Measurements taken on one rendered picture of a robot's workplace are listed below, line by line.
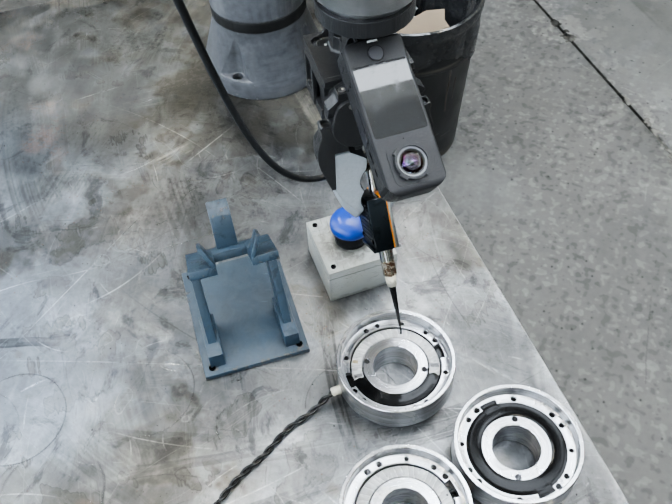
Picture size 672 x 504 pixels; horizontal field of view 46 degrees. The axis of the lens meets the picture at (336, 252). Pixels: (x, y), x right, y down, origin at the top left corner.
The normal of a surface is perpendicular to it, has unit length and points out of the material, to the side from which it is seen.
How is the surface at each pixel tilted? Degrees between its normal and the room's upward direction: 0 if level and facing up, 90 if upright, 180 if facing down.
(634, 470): 0
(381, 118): 32
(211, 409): 0
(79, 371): 0
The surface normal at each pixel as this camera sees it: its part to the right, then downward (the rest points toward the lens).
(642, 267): -0.04, -0.62
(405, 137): 0.16, -0.15
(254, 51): -0.10, 0.55
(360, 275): 0.33, 0.73
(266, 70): 0.16, 0.54
